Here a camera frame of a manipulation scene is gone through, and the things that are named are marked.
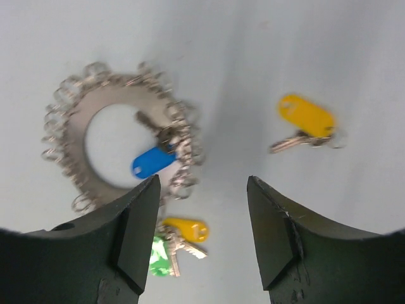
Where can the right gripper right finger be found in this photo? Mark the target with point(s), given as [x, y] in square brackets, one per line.
[304, 257]

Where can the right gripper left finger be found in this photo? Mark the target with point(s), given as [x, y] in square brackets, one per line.
[101, 257]

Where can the green tag key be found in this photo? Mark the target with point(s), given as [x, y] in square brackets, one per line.
[162, 262]

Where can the yellow tag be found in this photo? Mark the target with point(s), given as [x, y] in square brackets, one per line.
[187, 233]

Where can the blue tag key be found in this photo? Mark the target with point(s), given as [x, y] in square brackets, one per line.
[161, 155]

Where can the yellow tag key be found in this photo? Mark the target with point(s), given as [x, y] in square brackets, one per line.
[315, 125]

